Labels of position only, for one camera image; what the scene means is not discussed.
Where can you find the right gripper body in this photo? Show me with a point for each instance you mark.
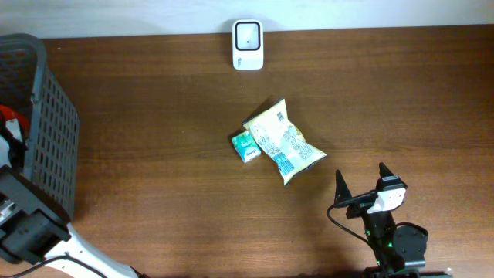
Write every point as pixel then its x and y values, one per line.
pixel 376 221

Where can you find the white barcode scanner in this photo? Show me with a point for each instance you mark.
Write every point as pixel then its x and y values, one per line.
pixel 247 44

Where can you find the yellow snack bag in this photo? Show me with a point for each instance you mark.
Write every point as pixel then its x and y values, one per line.
pixel 282 141

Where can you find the orange spaghetti packet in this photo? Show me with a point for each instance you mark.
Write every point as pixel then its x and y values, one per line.
pixel 10 114

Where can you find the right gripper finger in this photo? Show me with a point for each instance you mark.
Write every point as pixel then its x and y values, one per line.
pixel 342 192
pixel 384 171

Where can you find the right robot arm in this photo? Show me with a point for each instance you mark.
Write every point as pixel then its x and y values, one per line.
pixel 399 248

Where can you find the grey plastic basket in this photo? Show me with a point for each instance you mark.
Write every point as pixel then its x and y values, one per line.
pixel 30 88

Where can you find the teal tissue pack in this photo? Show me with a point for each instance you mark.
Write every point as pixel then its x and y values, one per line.
pixel 246 147

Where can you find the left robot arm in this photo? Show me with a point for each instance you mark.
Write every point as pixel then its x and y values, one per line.
pixel 37 230

